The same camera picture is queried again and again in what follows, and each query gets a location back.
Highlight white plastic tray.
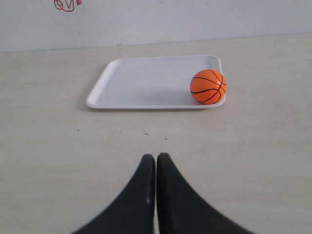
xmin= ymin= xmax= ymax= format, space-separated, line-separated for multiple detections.
xmin=86 ymin=55 xmax=226 ymax=110

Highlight red mini basketball hoop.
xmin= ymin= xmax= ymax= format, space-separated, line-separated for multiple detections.
xmin=54 ymin=0 xmax=82 ymax=12

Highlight small orange basketball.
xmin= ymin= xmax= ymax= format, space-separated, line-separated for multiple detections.
xmin=190 ymin=69 xmax=227 ymax=105

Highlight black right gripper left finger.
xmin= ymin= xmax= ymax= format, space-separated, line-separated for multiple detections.
xmin=75 ymin=155 xmax=155 ymax=234

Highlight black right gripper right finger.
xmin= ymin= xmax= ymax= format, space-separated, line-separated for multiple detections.
xmin=156 ymin=153 xmax=251 ymax=234

